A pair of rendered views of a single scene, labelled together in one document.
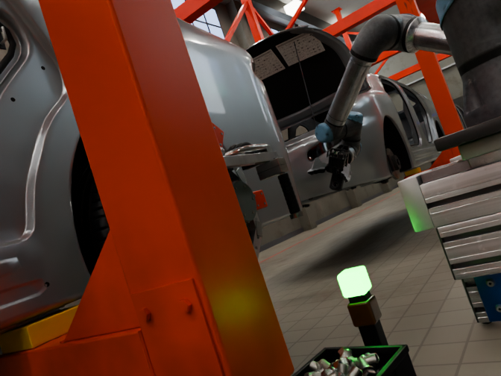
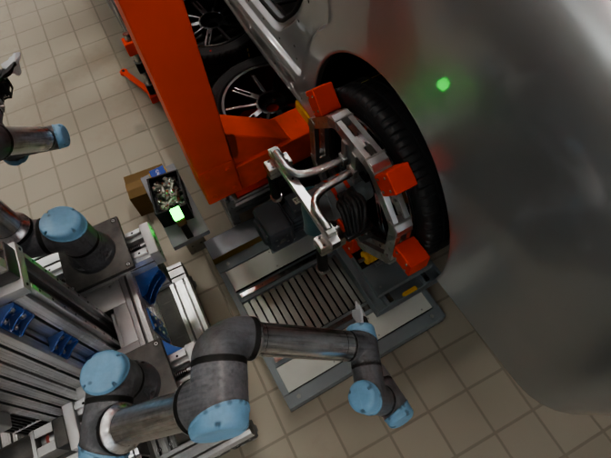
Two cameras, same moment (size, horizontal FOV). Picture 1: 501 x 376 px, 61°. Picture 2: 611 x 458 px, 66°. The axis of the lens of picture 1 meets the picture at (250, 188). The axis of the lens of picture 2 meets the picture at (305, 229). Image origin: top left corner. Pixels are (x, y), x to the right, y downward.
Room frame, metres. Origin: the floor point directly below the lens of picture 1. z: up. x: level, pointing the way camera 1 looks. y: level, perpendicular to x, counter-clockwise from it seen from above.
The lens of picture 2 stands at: (1.70, -0.68, 2.21)
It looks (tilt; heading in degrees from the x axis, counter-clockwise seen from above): 61 degrees down; 124
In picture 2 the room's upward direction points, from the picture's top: 7 degrees counter-clockwise
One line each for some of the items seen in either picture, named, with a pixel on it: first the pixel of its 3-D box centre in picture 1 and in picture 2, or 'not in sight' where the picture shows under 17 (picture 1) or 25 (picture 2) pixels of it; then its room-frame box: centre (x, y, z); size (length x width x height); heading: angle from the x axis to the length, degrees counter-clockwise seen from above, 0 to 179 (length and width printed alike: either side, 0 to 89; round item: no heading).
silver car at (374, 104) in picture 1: (349, 132); not in sight; (5.91, -1.56, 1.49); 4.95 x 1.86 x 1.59; 147
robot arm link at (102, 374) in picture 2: not in sight; (111, 378); (1.07, -0.73, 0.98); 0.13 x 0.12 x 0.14; 123
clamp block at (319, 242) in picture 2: (271, 168); (329, 241); (1.39, -0.09, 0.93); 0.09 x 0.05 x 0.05; 57
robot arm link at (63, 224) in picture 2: (485, 11); (66, 230); (0.66, -0.44, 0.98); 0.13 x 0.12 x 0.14; 41
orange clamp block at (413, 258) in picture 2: (252, 202); (410, 255); (1.62, 0.01, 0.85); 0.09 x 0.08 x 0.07; 147
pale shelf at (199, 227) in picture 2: not in sight; (174, 204); (0.55, -0.01, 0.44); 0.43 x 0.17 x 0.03; 147
